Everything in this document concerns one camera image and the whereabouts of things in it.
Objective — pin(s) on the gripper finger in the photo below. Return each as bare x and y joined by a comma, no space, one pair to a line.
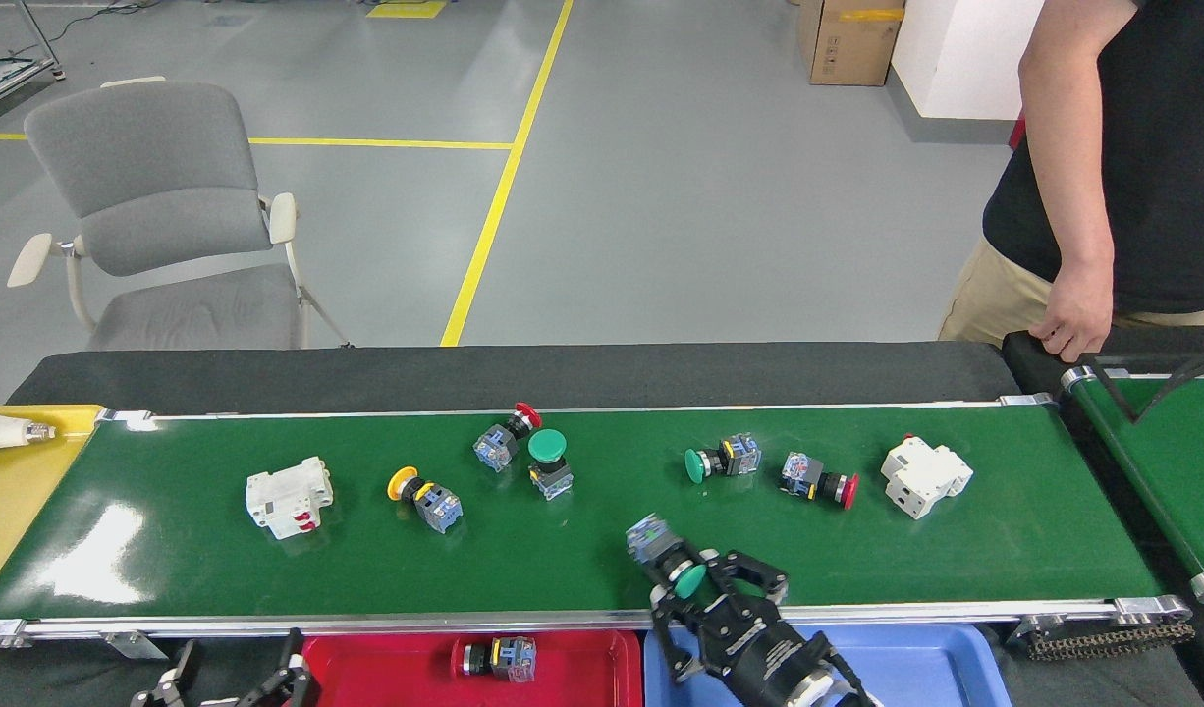
288,687
175,682

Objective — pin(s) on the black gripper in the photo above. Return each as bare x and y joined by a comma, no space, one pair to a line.
769,653

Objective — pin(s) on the green mushroom push button switch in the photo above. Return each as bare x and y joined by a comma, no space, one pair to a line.
651,538
548,447
739,457

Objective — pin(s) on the red mushroom push button switch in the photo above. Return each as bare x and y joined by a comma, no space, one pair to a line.
803,474
509,660
494,450

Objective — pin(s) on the white circuit breaker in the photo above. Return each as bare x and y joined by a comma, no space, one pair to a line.
288,496
921,476

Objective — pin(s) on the person's right forearm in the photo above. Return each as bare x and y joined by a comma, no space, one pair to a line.
1078,177

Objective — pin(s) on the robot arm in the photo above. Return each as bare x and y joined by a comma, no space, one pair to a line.
838,699

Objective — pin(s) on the red plastic tray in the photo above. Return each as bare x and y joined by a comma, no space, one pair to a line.
386,678

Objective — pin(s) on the long green conveyor belt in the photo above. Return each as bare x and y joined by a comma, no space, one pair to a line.
366,570

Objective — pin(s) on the blue plastic tray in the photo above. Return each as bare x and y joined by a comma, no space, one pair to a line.
916,668

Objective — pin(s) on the person's right hand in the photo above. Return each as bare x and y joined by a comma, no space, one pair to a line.
1081,309

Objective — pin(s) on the yellow plastic bin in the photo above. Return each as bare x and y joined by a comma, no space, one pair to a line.
23,520

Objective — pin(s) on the long black table cover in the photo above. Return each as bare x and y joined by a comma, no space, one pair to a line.
465,378

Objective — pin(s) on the black table cover under feeder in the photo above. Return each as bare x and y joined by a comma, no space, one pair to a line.
1029,378

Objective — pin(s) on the grey office chair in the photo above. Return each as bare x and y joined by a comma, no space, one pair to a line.
150,167

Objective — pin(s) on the cardboard box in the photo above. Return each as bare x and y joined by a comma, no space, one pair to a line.
848,44

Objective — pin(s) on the metal rack on wheels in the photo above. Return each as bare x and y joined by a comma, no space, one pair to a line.
8,79

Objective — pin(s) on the person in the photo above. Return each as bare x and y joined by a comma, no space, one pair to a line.
1172,147

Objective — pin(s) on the yellow mushroom push button switch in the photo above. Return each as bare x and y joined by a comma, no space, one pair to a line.
437,509

